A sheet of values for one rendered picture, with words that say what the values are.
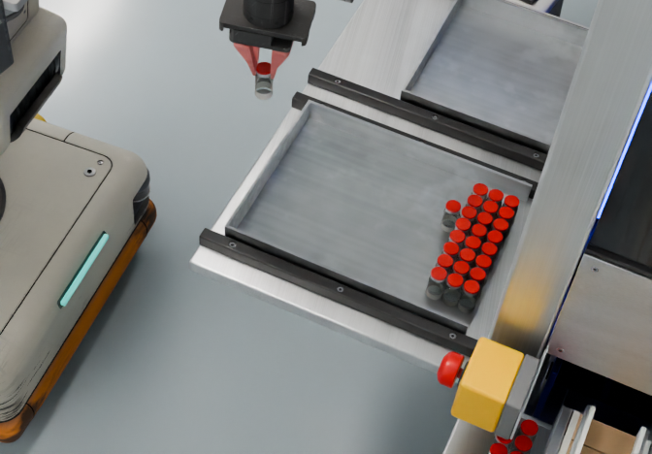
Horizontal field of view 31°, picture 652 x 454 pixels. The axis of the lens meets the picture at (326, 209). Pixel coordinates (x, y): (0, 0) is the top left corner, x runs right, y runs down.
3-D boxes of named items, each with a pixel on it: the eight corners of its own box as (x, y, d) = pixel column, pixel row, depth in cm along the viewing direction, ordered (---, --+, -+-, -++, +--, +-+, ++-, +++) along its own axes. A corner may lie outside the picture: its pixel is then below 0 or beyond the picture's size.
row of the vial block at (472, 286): (515, 218, 164) (522, 198, 160) (471, 315, 153) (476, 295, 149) (501, 212, 164) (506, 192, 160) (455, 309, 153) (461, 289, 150)
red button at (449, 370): (474, 372, 137) (480, 355, 134) (462, 401, 134) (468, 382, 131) (443, 360, 138) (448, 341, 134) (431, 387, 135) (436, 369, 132)
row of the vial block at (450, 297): (500, 212, 164) (506, 191, 160) (454, 308, 153) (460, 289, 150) (485, 207, 165) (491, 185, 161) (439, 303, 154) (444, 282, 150)
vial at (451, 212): (458, 223, 162) (464, 202, 159) (452, 235, 161) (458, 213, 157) (443, 217, 163) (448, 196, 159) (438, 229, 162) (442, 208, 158)
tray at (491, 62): (664, 75, 184) (670, 58, 181) (619, 189, 169) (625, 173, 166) (459, 3, 191) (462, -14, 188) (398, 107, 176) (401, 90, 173)
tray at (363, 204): (527, 201, 166) (532, 184, 163) (463, 341, 151) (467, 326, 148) (307, 115, 173) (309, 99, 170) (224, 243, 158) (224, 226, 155)
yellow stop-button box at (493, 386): (528, 391, 138) (541, 358, 132) (508, 441, 133) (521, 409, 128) (467, 366, 139) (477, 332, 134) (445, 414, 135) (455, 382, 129)
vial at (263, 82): (276, 91, 146) (277, 66, 143) (268, 103, 145) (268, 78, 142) (259, 85, 147) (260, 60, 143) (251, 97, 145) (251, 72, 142)
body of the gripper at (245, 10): (305, 50, 135) (310, 1, 129) (217, 34, 135) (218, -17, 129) (315, 13, 139) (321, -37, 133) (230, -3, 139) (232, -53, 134)
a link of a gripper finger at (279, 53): (285, 98, 141) (290, 40, 134) (226, 87, 141) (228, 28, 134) (296, 59, 145) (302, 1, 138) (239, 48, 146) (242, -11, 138)
